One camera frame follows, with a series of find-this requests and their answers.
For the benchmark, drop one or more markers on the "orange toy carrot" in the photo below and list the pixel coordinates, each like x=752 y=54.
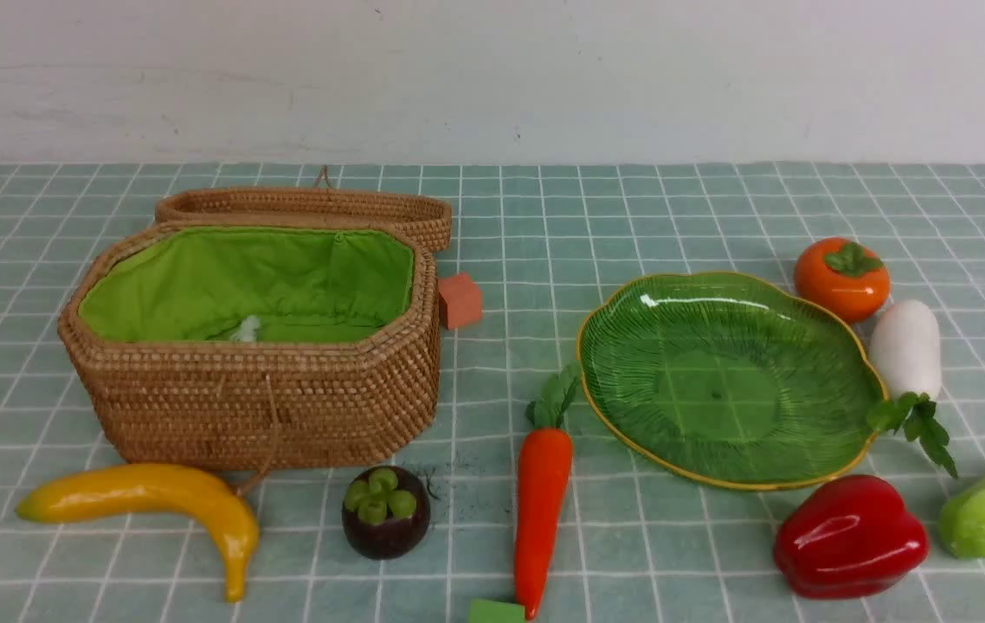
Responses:
x=544 y=468

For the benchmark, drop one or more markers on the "dark purple toy mangosteen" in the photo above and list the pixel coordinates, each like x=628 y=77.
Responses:
x=385 y=512

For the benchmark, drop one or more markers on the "orange toy persimmon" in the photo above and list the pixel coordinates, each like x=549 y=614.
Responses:
x=844 y=277

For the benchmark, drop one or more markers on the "yellow toy banana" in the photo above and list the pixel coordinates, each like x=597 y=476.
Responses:
x=155 y=488

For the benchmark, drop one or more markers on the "white toy radish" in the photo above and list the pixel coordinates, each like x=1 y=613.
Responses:
x=905 y=350

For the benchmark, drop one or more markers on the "red toy bell pepper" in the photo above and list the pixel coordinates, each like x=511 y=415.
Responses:
x=854 y=537

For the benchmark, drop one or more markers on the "orange foam cube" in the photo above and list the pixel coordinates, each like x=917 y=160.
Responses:
x=460 y=301

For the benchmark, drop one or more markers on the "woven wicker basket lid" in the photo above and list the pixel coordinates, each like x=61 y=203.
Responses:
x=424 y=220

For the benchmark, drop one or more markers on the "green leaf-shaped glass plate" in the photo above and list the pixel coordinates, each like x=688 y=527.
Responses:
x=730 y=381

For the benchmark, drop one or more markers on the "green foam cube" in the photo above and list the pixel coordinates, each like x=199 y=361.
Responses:
x=489 y=611

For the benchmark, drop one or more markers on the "woven wicker basket green lining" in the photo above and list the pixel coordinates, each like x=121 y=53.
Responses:
x=246 y=347

